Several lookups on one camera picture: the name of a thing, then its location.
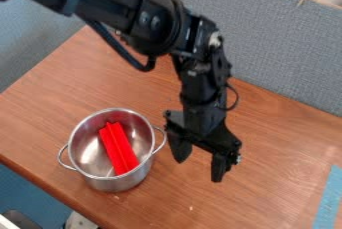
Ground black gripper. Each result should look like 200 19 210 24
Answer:
163 101 242 182

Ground red plastic block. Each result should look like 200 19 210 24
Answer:
99 122 139 176

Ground metal pot with handles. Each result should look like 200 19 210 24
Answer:
58 108 167 192

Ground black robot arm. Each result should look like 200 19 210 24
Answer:
0 0 242 182

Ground white object under table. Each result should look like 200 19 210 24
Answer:
65 212 98 229

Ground dark object bottom left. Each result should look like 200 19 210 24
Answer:
2 210 43 229

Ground blue tape strip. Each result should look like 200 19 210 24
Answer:
313 165 342 229

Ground grey fabric divider panel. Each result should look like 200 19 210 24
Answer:
182 0 342 117

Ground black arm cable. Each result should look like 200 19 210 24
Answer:
85 19 158 73

